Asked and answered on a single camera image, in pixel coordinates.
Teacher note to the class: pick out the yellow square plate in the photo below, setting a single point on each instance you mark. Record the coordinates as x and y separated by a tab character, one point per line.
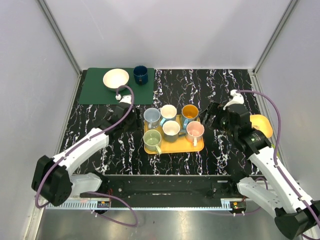
261	123

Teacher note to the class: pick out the pink mug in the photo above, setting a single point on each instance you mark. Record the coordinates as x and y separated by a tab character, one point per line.
194	132

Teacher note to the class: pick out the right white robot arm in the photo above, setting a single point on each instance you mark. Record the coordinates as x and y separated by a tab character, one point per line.
293	210

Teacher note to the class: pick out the dark blue mug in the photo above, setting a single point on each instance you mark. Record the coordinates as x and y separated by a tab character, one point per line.
140	74

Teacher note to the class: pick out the light blue footed mug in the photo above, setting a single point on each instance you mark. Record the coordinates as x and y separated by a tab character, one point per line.
152	118

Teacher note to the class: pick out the orange interior blue mug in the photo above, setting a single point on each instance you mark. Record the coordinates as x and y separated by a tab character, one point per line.
189	113

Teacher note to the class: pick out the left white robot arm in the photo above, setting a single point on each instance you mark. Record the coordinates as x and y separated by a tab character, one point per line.
54	177

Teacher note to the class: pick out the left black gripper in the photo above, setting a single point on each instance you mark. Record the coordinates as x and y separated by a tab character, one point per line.
131	117

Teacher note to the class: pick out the orange plastic tray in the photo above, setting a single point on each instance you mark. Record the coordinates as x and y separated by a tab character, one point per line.
181	145

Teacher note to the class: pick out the light green mug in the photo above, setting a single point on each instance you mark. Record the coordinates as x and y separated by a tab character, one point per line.
152	141

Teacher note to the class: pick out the white mug blue handle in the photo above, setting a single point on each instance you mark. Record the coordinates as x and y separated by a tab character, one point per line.
168	113

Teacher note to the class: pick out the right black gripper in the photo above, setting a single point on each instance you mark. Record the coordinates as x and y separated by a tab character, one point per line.
215	109

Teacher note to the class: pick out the cream bowl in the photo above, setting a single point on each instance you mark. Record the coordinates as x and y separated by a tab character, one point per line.
115	78

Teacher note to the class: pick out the white interior grey mug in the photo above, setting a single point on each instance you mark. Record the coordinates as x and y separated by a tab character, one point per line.
172	131

